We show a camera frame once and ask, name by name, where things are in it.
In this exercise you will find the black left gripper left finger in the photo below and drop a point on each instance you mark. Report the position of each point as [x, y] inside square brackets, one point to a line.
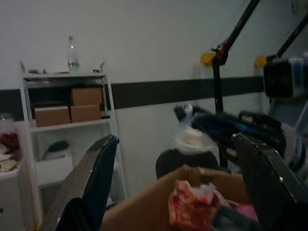
[91, 180]

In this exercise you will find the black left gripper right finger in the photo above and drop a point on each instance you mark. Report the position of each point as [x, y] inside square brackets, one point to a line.
[269, 183]

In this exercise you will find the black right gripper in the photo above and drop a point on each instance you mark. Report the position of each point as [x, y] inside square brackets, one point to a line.
[262, 130]

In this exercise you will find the clear plastic bag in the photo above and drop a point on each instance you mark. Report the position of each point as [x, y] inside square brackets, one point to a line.
[195, 140]

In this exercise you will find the pink plastic bag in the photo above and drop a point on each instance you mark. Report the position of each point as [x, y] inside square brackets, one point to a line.
[243, 209]

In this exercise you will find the white storage box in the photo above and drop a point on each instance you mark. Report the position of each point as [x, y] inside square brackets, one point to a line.
[54, 170]

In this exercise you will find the black rounded cap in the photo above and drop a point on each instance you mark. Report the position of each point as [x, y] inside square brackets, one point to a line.
[56, 149]

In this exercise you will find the white metal shelf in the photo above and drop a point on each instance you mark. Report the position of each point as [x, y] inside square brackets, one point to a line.
[113, 134]

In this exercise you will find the large brown cardboard box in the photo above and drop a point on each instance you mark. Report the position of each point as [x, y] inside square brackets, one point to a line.
[139, 207]

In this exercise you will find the black chair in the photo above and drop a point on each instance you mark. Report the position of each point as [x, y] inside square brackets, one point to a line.
[168, 163]

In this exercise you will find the white drawer cabinet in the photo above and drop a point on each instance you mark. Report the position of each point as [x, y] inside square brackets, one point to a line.
[12, 192]

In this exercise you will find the crumpled red gold wrapper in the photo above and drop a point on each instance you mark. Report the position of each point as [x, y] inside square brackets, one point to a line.
[192, 207]

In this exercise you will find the red patterned packet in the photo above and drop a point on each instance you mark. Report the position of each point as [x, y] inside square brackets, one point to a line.
[9, 142]

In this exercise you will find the clear glass jar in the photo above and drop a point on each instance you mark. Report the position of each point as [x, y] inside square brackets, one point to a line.
[6, 122]

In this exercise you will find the clear plastic water bottle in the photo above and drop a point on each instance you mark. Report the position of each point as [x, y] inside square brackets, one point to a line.
[73, 57]

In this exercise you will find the black metal stand frame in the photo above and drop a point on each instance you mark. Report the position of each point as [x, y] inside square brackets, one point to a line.
[217, 84]

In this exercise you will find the grey printed plastic bracket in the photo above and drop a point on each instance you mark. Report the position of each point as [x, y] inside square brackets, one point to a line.
[228, 219]

